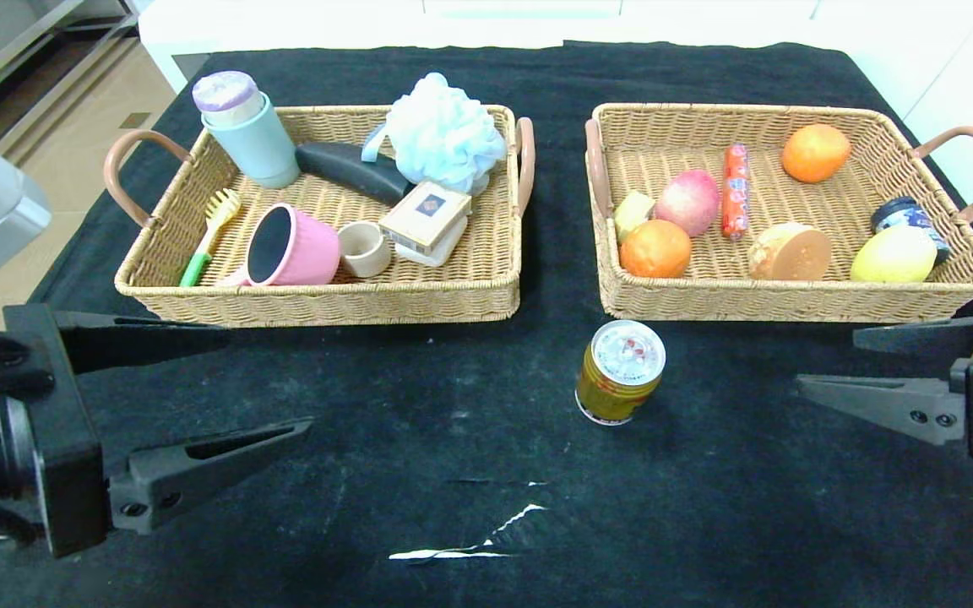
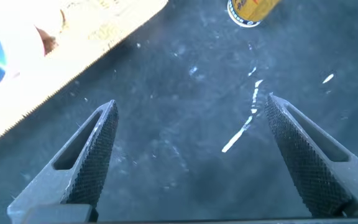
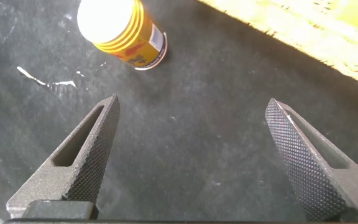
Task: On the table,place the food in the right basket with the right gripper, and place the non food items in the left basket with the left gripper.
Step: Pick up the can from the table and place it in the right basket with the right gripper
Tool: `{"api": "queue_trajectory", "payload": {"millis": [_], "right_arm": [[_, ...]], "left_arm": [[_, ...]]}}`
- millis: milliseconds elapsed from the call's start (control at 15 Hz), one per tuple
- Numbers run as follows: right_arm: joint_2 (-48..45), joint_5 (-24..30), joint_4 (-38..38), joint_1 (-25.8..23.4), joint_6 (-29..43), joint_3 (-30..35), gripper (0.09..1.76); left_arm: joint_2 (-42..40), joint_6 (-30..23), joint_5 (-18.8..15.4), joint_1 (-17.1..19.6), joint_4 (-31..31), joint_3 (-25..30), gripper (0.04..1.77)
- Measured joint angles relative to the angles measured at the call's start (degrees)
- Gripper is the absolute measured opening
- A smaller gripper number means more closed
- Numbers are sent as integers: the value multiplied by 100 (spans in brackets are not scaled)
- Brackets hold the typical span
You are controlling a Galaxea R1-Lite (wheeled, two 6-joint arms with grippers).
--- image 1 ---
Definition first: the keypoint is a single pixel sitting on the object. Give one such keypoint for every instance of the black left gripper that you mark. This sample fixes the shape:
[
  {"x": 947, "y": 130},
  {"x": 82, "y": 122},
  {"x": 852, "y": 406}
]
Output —
[{"x": 54, "y": 426}]

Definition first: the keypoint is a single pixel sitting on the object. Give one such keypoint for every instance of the yellow lemon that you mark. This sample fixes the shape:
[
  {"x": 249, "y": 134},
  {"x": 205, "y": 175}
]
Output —
[{"x": 892, "y": 253}]

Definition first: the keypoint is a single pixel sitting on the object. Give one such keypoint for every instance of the brown bread roll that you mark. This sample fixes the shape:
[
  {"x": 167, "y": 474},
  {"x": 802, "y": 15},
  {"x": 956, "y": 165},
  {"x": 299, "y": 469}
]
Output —
[{"x": 790, "y": 253}]

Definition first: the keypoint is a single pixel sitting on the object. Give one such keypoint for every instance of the pink saucepan grey inside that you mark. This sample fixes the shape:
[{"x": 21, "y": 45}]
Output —
[{"x": 309, "y": 249}]

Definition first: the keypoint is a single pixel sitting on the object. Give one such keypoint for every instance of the orange sausage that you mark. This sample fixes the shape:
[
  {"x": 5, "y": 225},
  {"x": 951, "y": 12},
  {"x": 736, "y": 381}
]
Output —
[{"x": 736, "y": 194}]

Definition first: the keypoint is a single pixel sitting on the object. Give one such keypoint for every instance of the gold drink can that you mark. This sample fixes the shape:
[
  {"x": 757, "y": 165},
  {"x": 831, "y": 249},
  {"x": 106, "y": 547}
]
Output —
[{"x": 622, "y": 371}]

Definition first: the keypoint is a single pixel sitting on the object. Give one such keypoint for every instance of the gold white card box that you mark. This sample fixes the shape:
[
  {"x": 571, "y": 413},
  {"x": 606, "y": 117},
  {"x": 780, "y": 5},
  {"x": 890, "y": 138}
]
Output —
[{"x": 426, "y": 215}]

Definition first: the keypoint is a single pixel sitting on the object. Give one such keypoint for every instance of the blue white jar black lid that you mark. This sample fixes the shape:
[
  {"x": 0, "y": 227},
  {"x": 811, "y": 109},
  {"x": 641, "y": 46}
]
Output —
[{"x": 900, "y": 213}]

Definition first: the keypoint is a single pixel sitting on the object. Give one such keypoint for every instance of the orange fruit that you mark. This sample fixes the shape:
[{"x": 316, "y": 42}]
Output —
[
  {"x": 655, "y": 249},
  {"x": 816, "y": 153}
]

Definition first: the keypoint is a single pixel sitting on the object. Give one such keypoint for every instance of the black tablecloth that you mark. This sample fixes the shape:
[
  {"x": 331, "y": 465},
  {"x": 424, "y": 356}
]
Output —
[{"x": 706, "y": 507}]

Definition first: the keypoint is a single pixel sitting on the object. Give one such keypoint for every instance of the small beige mug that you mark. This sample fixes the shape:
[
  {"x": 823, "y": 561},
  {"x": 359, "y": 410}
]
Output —
[{"x": 364, "y": 253}]

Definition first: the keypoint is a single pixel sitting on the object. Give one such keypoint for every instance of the red apple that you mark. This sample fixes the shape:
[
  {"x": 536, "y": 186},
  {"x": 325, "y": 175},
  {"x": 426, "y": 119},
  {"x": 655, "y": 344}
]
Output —
[{"x": 687, "y": 203}]

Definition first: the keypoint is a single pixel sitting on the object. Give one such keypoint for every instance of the teal plastic cup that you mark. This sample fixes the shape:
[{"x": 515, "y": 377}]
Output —
[{"x": 265, "y": 150}]

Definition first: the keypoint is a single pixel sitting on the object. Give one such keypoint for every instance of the dark grey curved brush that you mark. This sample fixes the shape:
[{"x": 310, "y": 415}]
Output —
[{"x": 343, "y": 165}]

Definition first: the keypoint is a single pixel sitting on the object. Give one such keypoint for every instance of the yellow green fruit slice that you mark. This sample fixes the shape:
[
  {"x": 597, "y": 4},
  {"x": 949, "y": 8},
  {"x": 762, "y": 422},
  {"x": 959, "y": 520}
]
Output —
[{"x": 632, "y": 213}]

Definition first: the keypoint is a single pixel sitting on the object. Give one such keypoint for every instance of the white soap bar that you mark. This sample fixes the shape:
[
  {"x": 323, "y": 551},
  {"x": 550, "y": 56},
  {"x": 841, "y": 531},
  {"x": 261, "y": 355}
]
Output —
[{"x": 446, "y": 249}]

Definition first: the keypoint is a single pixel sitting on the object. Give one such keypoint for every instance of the beige bottle purple cap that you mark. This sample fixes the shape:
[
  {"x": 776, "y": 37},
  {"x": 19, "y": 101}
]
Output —
[{"x": 226, "y": 91}]

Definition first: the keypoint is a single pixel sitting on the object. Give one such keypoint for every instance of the light blue bath loofah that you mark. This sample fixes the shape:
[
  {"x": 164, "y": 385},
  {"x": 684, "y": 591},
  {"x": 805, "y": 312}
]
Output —
[{"x": 444, "y": 135}]

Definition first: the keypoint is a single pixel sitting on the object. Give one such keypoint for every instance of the white low table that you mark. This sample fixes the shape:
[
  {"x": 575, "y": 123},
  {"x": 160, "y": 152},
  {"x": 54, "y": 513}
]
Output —
[{"x": 326, "y": 29}]

